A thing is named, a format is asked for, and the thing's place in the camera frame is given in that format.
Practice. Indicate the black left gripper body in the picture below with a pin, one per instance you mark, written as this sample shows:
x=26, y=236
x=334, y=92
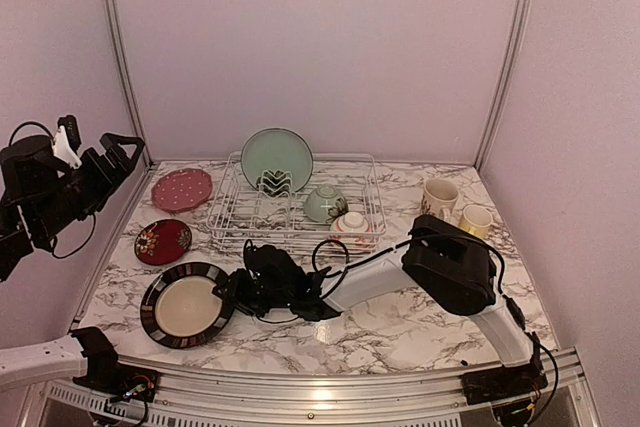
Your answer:
x=99, y=183

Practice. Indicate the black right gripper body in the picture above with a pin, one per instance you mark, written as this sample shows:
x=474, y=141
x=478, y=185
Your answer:
x=253, y=299

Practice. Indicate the black striped large plate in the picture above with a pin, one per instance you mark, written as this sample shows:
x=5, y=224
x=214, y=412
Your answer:
x=184, y=308

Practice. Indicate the red floral plate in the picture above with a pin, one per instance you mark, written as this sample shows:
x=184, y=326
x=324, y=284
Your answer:
x=162, y=242

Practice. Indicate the pink dotted scalloped plate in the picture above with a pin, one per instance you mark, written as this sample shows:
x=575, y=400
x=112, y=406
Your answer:
x=182, y=190

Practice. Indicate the light green floral bowl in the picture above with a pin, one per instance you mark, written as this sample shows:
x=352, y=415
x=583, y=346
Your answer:
x=325, y=204

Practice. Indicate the light green floral plate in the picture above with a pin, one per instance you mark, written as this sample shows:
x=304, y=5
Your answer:
x=277, y=150

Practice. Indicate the tall seashell ceramic mug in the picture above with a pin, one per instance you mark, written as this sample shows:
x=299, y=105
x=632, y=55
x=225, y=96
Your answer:
x=439, y=197

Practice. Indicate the yellow ceramic mug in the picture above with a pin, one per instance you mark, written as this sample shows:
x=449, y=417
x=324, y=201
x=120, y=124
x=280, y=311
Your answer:
x=476, y=220

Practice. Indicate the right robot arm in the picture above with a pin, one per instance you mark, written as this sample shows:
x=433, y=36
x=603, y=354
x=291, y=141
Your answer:
x=460, y=272

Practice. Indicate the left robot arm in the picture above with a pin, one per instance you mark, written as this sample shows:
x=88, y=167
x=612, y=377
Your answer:
x=50, y=184

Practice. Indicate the white red patterned bowl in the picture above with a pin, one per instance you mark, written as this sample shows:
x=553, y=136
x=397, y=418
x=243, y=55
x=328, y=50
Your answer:
x=353, y=230

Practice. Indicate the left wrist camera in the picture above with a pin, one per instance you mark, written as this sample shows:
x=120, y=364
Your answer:
x=67, y=141

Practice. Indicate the white wire dish rack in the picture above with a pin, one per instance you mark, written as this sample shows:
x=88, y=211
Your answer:
x=240, y=211

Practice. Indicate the left aluminium frame post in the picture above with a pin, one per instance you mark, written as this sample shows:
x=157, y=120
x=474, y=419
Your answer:
x=122, y=67

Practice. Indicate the aluminium frame post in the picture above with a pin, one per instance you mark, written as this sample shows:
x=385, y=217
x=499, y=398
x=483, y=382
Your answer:
x=122, y=67
x=514, y=44

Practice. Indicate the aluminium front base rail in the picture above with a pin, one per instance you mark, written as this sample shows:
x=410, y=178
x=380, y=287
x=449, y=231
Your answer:
x=188, y=396

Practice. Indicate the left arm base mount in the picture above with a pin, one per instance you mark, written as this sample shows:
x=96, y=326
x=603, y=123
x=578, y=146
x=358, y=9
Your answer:
x=117, y=377

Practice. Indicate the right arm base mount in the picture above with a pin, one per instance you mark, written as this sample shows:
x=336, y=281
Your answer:
x=502, y=382

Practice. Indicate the right aluminium frame post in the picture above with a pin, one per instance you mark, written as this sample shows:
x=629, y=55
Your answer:
x=514, y=44

